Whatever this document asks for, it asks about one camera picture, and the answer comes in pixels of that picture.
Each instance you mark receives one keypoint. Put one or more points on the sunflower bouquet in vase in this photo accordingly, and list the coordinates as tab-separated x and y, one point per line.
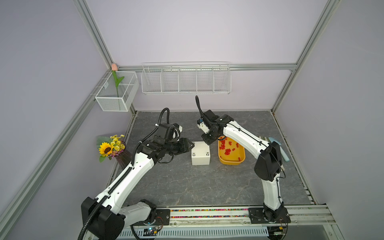
114	147

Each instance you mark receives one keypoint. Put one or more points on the white box with screws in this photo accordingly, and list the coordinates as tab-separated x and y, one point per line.
200	154

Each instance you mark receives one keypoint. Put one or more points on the artificial pink tulip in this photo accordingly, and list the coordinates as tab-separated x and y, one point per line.
117	79

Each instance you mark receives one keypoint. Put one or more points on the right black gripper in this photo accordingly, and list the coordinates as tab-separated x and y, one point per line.
207	140

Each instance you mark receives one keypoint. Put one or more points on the red sleeves pile in tray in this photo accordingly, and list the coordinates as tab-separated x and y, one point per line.
229	150

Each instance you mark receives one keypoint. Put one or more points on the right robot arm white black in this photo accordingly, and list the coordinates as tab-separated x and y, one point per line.
269	159

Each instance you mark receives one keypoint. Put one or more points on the yellow plastic tray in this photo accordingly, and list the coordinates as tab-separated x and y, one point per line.
243	155

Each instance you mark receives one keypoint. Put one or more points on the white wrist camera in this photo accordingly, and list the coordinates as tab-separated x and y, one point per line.
178	128
202	126

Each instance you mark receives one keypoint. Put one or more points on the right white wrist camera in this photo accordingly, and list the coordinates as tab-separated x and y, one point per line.
202	126

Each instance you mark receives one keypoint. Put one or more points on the small white mesh basket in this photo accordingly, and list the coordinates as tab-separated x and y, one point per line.
107	95

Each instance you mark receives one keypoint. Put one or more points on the long white wire basket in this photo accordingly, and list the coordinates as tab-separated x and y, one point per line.
186	78

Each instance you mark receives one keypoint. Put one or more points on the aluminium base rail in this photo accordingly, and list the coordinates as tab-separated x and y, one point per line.
231	216

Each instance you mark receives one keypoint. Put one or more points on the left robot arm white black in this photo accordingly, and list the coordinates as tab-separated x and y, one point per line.
105	216

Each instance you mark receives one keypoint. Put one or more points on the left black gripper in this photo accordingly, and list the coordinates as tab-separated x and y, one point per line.
184	145

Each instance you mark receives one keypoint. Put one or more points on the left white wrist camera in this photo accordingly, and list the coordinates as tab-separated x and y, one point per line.
178	128

